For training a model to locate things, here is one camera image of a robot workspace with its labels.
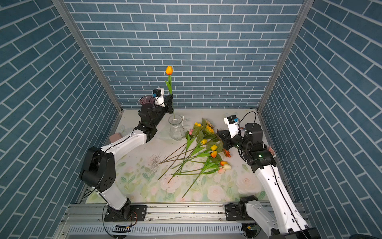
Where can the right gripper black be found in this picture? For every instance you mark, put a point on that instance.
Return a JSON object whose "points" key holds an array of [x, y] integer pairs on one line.
{"points": [[226, 138]]}

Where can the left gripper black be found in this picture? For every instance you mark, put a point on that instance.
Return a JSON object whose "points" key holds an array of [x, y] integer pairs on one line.
{"points": [[167, 106]]}

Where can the white tulip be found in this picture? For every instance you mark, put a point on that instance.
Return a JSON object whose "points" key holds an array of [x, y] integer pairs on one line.
{"points": [[227, 167]]}

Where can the red orange tulip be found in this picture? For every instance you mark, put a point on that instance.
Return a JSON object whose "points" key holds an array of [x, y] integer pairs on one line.
{"points": [[223, 163]]}

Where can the orange yellow tulip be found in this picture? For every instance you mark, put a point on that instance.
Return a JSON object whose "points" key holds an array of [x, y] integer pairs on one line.
{"points": [[169, 72]]}

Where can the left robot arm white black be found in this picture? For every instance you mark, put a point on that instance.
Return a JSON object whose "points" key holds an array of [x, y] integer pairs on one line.
{"points": [[99, 165]]}

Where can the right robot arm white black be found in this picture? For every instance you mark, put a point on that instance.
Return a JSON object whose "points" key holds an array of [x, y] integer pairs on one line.
{"points": [[286, 222]]}

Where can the purple glass vase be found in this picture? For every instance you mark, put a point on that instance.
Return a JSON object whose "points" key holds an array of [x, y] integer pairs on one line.
{"points": [[147, 100]]}

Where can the orange gerbera lower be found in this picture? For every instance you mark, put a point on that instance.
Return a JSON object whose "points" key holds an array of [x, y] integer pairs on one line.
{"points": [[227, 153]]}

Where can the clear glass vase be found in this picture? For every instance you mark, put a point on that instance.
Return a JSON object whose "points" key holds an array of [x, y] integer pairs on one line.
{"points": [[177, 131]]}

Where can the pink rectangular box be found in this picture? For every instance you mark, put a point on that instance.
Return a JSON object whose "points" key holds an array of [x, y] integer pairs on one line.
{"points": [[115, 137]]}

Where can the yellow sunflower right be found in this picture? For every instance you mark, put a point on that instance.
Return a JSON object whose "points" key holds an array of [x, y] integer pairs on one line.
{"points": [[209, 130]]}

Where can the yellow sunflower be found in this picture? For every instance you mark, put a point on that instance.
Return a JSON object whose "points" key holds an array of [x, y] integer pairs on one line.
{"points": [[209, 130], [198, 128]]}

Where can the beige daisy flower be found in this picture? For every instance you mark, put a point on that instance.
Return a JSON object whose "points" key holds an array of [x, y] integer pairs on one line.
{"points": [[209, 124]]}

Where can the yellow sunflower left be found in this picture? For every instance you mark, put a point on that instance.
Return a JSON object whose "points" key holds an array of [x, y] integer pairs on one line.
{"points": [[198, 128]]}

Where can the dried lavender sprig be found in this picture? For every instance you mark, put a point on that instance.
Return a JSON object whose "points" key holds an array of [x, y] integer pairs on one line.
{"points": [[153, 163]]}

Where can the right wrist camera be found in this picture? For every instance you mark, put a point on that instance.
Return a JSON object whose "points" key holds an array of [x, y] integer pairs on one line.
{"points": [[232, 122]]}

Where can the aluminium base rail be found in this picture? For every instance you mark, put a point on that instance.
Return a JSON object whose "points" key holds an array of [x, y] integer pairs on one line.
{"points": [[158, 221]]}

